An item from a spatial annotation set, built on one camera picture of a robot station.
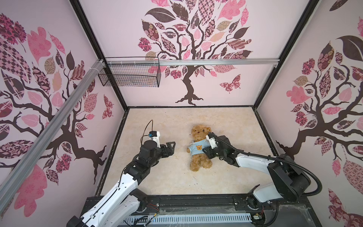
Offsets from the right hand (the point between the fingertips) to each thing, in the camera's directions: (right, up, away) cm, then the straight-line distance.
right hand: (204, 148), depth 89 cm
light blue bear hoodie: (-5, +1, -2) cm, 5 cm away
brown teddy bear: (-3, +10, -1) cm, 10 cm away
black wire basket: (-49, +51, +5) cm, 71 cm away
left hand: (-20, +3, -12) cm, 24 cm away
